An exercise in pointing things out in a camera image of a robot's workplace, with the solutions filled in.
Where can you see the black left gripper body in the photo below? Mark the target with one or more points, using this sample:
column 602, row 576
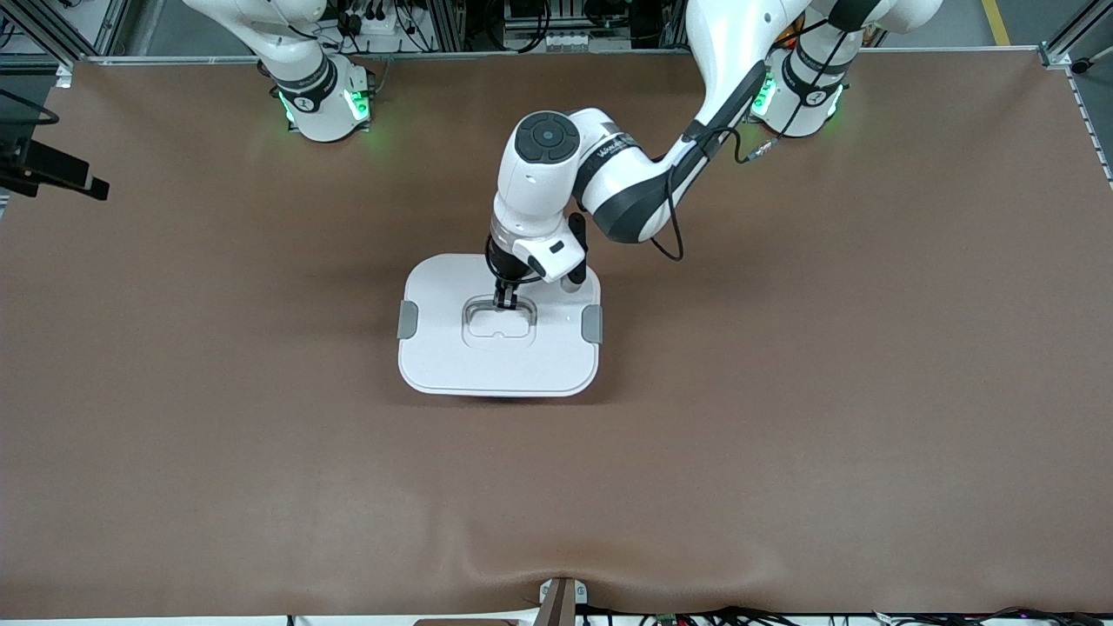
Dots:
column 499, row 264

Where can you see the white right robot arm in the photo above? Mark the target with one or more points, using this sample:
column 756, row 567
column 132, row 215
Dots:
column 317, row 113

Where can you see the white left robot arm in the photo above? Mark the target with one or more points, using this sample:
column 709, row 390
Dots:
column 539, row 191

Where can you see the white power strip black plugs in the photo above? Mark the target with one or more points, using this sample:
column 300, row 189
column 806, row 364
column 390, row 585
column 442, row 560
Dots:
column 378, row 39

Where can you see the brown table mat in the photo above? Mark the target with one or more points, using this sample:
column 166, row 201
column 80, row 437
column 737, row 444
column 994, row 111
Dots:
column 783, row 478

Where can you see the aluminium frame post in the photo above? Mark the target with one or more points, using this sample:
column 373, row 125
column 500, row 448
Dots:
column 1054, row 56
column 48, row 35

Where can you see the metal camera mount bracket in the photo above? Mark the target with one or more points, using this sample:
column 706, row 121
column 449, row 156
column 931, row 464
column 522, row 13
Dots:
column 561, row 604

